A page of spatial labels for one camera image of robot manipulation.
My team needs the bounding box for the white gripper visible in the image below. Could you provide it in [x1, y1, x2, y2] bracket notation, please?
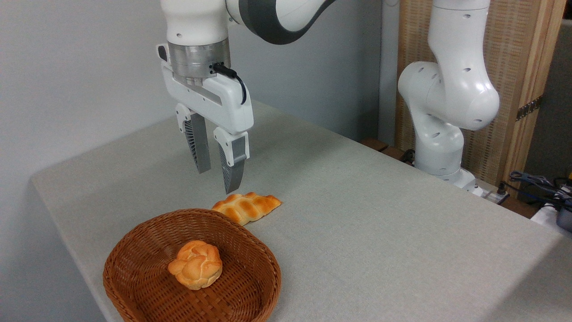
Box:
[156, 43, 254, 195]

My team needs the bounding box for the round knotted bread roll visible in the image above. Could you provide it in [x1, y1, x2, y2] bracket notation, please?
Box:
[168, 240, 223, 291]

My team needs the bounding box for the long braided bread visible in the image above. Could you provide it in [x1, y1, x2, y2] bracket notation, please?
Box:
[211, 192, 283, 226]

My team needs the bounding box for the brown wicker basket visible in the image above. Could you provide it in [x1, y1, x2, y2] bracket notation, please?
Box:
[102, 208, 282, 322]

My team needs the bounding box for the brown wooden block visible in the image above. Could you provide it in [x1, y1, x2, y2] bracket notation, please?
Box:
[360, 137, 389, 153]

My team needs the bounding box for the grey tablecloth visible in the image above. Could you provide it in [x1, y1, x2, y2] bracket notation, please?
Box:
[30, 99, 572, 322]

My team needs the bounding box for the wooden woven folding screen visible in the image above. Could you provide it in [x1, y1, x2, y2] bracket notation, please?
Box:
[395, 0, 568, 198]

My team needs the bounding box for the dark metal screen hinge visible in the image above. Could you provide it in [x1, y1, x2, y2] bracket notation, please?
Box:
[516, 95, 544, 122]

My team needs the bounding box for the dark grey partition panel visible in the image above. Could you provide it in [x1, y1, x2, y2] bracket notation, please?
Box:
[523, 18, 572, 180]

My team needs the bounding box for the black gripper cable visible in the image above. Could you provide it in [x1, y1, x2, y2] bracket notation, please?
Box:
[212, 62, 248, 106]

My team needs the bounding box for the blue cable bundle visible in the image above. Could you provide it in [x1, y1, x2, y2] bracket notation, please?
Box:
[509, 170, 560, 190]

